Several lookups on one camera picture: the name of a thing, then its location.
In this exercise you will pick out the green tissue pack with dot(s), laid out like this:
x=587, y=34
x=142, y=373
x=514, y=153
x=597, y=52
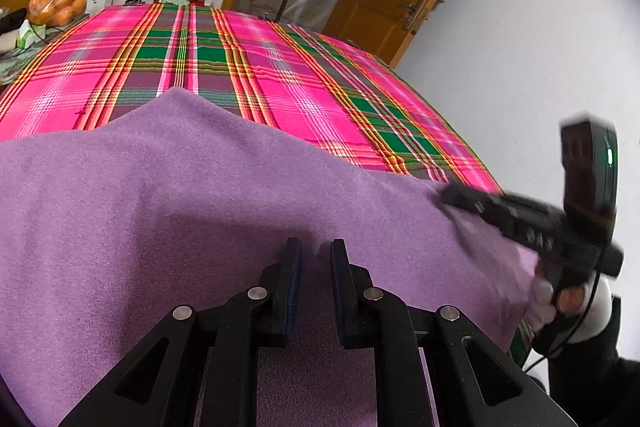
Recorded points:
x=29, y=34

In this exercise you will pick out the black cloth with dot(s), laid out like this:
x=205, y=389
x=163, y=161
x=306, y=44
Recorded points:
x=12, y=22

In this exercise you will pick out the purple fleece garment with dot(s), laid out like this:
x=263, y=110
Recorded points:
x=200, y=207

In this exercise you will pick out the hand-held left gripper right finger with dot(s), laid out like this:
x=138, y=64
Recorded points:
x=339, y=297

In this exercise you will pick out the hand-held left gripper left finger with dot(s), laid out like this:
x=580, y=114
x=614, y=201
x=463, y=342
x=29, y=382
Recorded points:
x=294, y=297

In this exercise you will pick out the person's right forearm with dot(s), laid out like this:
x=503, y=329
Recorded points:
x=600, y=367

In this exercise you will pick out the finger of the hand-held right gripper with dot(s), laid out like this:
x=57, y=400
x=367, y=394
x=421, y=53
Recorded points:
x=500, y=214

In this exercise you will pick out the pink green plaid blanket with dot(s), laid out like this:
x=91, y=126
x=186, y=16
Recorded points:
x=300, y=72

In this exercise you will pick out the folding table with floral cloth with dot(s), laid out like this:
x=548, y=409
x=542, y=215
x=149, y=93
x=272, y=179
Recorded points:
x=30, y=62

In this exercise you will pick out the person's right hand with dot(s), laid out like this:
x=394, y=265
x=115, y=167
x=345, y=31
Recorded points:
x=542, y=302

